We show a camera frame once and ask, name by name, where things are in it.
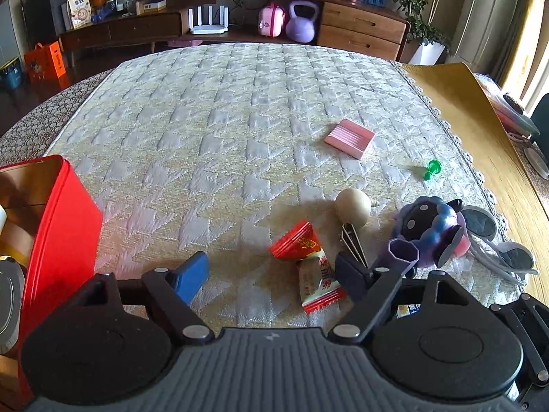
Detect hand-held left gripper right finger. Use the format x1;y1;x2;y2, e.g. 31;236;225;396
328;252;468;343

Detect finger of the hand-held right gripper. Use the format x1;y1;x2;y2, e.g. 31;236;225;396
489;302;549;408
514;294;549;331

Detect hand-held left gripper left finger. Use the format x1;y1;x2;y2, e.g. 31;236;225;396
83;251;215;346

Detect white red candy wrapper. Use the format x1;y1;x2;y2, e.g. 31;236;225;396
298;251;348;315

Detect red candy packet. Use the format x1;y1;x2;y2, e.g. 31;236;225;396
269;221;323;260

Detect white sunglasses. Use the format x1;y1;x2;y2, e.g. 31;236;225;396
461;206;539;286

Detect purple toy figure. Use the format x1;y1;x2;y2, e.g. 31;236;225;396
371;196;472;279

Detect red tin box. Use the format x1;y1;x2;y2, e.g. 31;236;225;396
0;154;104;400

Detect pink sticky note pad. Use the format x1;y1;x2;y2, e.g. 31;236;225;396
324;121;377;160

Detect quilted cream mat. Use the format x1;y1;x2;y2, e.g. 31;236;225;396
43;43;509;331

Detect round grey coaster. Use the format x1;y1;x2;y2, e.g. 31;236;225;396
525;146;549;180

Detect yellow table mat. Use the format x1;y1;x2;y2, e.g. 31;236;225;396
397;62;549;301

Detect round metal lid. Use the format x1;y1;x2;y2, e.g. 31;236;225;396
0;260;26;353

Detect pebble pattern tablecloth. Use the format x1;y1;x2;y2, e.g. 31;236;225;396
0;71;113;168

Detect white planter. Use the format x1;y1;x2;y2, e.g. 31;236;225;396
409;41;449;66

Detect wooden media cabinet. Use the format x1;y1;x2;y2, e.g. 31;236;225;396
58;0;412;63

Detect white router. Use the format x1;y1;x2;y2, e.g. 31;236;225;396
188;5;230;36

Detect orange gift bag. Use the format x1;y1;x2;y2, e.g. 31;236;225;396
23;42;69;82

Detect purple kettlebell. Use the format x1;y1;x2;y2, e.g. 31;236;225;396
285;0;320;44

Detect pink toy case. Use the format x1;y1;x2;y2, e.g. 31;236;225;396
257;2;288;37

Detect teal bucket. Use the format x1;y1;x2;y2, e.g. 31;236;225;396
0;58;24;91

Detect yellow flat box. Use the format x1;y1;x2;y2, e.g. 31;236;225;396
135;0;168;15

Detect beige window curtain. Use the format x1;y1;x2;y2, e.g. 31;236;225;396
450;0;549;104

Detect tall green houseplant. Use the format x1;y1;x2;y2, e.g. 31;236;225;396
392;0;451;48

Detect cereal bag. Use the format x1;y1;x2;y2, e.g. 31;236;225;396
66;0;93;30

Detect black mini fridge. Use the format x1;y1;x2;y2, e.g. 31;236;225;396
21;0;80;48

